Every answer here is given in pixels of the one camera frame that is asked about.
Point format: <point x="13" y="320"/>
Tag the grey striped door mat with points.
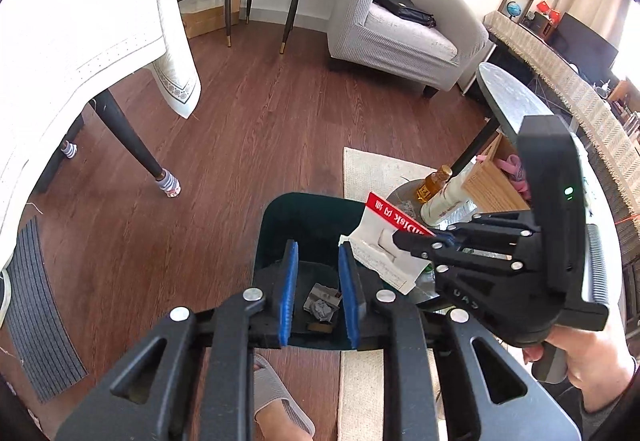
<point x="35" y="311"/>

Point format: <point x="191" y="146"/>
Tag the dark green trash bin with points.
<point x="300" y="221"/>

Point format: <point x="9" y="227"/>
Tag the grey slipper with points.
<point x="275" y="396"/>

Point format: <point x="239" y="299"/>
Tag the round grey marble table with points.
<point x="510" y="96"/>

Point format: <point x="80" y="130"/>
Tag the black table leg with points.
<point x="125" y="131"/>

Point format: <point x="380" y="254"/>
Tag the striped table leg sock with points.
<point x="69" y="151"/>
<point x="168" y="183"/>

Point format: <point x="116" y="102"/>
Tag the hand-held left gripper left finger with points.
<point x="289" y="291"/>

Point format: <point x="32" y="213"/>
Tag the sideboard with lace cloth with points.
<point x="565" y="86"/>

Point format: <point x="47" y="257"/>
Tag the wooden box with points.
<point x="492" y="186"/>

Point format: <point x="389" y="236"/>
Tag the person's right forearm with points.
<point x="631" y="383"/>

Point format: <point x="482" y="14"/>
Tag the black monitor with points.
<point x="585" y="41"/>

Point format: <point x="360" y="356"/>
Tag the small blue globe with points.
<point x="513" y="9"/>

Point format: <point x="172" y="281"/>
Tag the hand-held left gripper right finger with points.
<point x="350" y="291"/>

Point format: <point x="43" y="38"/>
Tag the white red cardboard box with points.
<point x="380" y="246"/>

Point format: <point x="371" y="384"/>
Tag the black bag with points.
<point x="400" y="3"/>

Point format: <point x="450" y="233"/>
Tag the table with white cloth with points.
<point x="75" y="21"/>

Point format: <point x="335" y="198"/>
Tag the grey armchair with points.
<point x="400" y="38"/>

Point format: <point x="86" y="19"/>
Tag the pink cloth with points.
<point x="517" y="168"/>

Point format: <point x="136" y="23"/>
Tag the brown red box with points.
<point x="545" y="21"/>

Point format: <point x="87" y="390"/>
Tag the person's right hand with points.
<point x="595" y="361"/>

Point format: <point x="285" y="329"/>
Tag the flat cardboard box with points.
<point x="205" y="23"/>

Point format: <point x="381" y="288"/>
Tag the silver wrapper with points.
<point x="320" y="303"/>

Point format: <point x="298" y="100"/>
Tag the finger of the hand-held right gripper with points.
<point x="475" y="261"/>
<point x="500" y="225"/>

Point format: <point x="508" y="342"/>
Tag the beige rug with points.
<point x="370" y="171"/>

